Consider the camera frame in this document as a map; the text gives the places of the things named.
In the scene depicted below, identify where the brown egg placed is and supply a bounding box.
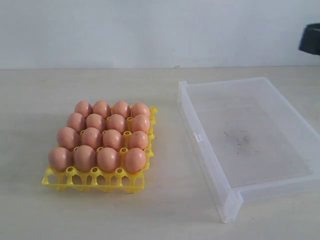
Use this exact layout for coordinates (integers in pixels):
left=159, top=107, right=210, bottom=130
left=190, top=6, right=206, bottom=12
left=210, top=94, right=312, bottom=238
left=92, top=100, right=112, bottom=119
left=112, top=100, right=131, bottom=119
left=131, top=102, right=151, bottom=118
left=74, top=100, right=93, bottom=119

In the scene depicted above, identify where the brown egg with line mark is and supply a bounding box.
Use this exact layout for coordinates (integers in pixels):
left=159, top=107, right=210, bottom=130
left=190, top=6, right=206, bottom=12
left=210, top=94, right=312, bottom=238
left=106, top=113, right=128, bottom=134

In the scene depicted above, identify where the brown egg cluster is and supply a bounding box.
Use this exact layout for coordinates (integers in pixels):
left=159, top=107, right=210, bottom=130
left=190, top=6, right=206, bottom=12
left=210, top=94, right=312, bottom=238
left=66, top=112, right=87, bottom=133

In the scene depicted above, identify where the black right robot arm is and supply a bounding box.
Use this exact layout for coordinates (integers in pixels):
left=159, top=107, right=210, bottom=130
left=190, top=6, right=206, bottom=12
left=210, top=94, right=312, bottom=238
left=298, top=23, right=320, bottom=56

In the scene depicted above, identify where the yellow plastic egg tray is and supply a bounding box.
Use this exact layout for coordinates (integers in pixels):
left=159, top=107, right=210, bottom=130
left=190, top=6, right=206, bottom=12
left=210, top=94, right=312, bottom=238
left=42, top=106, right=158, bottom=194

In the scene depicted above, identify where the clear plastic bin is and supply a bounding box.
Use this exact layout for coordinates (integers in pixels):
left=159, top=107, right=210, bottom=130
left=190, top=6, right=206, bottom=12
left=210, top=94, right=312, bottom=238
left=177, top=77, right=320, bottom=223

